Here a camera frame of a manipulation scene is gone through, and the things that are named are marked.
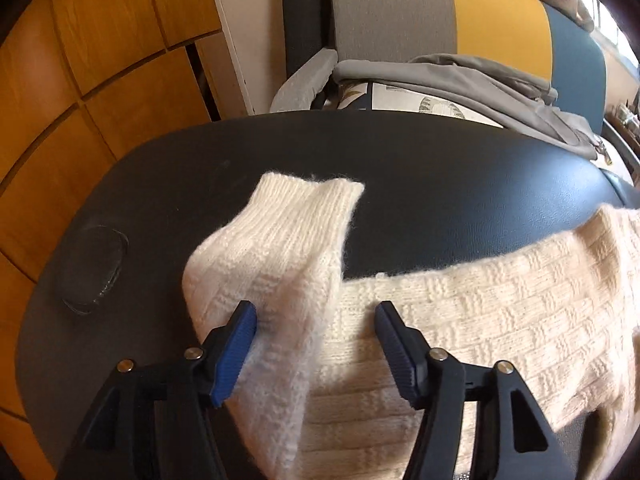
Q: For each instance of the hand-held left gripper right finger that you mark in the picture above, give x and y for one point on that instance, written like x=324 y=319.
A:
x=397 y=355

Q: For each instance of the wooden wardrobe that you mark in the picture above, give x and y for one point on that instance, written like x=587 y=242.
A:
x=100 y=35

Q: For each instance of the patterned seat cushion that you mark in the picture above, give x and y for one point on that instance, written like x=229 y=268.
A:
x=400 y=97

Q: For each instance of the grey yellow blue chair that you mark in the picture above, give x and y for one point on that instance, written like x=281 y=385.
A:
x=395 y=10

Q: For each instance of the window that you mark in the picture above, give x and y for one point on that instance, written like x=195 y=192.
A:
x=612 y=30

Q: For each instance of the cream knit sweater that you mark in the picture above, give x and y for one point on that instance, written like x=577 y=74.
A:
x=500 y=300

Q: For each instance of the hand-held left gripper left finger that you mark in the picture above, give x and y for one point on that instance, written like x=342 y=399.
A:
x=232 y=360

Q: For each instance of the grey garment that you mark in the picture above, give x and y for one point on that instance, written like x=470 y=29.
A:
x=500 y=85

